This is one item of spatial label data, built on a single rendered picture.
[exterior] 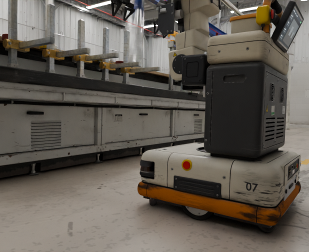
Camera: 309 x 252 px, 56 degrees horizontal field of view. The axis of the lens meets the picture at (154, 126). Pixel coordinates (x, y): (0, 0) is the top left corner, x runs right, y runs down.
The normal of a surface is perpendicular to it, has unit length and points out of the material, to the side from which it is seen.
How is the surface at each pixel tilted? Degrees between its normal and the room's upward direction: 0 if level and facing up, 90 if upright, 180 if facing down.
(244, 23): 92
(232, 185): 90
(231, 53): 90
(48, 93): 90
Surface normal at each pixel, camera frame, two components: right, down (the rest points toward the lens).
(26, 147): 0.83, 0.06
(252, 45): -0.57, 0.03
